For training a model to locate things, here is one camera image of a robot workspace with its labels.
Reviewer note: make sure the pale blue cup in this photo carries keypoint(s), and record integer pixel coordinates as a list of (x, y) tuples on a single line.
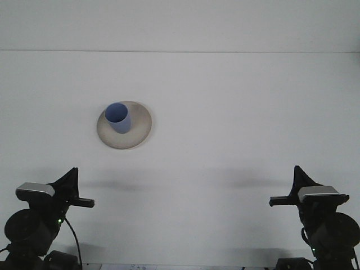
[(122, 126)]

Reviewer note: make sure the pale round plate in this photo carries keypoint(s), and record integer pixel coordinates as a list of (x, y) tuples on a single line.
[(137, 132)]

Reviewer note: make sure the grey camera box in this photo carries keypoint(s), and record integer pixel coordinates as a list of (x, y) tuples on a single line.
[(317, 192), (35, 189)]

